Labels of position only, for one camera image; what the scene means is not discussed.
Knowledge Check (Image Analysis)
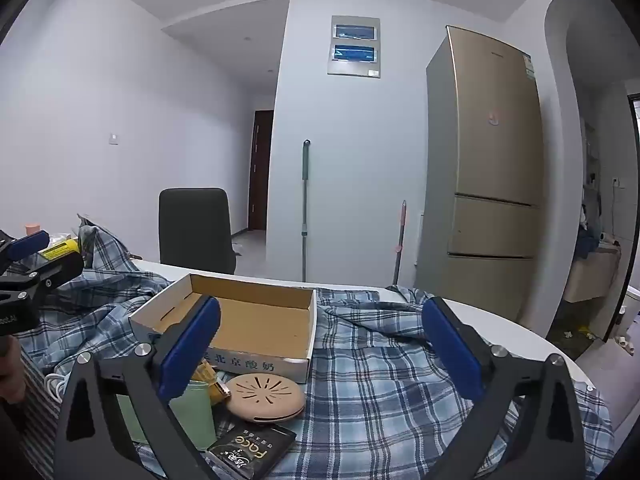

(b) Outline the gold refrigerator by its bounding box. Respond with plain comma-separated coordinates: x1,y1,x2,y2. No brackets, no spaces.
416,25,546,331

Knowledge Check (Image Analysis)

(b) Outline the shallow cardboard box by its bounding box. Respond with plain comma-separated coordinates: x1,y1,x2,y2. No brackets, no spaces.
129,273,317,385

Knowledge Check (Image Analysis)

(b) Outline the white cable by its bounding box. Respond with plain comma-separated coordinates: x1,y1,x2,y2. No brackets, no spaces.
44,372,68,403

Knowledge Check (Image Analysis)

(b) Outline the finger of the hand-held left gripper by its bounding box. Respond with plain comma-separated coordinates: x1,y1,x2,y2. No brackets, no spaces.
0,250,86,293
0,230,51,273

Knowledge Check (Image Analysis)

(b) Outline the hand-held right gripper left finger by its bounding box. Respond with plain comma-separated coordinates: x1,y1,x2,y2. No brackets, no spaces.
54,296,222,480

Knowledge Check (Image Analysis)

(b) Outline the blue plaid shirt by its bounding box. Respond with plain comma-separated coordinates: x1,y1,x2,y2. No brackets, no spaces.
20,215,616,480

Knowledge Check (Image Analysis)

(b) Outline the dark grey chair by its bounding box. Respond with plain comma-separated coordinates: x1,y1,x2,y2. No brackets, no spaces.
158,188,237,276

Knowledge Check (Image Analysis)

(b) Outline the pile of blue clothes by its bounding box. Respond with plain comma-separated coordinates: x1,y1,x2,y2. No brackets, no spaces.
575,200,607,261

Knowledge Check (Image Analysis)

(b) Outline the pink handled broom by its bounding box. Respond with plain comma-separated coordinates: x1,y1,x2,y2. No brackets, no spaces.
391,200,407,286

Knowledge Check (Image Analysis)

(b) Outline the beige round vented case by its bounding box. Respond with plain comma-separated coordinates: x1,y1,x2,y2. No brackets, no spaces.
226,372,307,424

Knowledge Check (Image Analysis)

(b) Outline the yellow packet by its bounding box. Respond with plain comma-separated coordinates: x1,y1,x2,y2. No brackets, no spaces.
40,239,81,261

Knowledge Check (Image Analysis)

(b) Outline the green packet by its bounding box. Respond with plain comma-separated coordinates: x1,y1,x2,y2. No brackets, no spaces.
116,380,217,451

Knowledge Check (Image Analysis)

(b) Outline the dark brown door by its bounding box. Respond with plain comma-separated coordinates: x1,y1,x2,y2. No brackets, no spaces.
248,109,274,232

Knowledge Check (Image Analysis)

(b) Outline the green handled mop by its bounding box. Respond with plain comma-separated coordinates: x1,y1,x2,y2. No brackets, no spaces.
300,139,312,282

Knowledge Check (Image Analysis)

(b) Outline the beige cabinet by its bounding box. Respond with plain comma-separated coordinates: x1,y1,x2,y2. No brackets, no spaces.
562,245,621,303

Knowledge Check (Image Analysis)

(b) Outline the person's left hand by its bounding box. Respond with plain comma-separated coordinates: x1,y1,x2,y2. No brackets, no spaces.
0,342,25,405

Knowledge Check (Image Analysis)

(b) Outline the black packet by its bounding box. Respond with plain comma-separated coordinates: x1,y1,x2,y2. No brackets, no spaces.
206,421,297,480

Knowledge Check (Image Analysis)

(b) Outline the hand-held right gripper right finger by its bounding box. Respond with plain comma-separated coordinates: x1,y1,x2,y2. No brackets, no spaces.
421,296,587,480

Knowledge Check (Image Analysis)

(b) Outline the gold transparent packet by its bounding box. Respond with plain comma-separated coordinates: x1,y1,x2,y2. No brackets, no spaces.
197,360,231,406

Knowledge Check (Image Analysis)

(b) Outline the wall electrical panel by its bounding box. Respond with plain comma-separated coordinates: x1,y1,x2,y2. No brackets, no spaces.
327,15,381,79

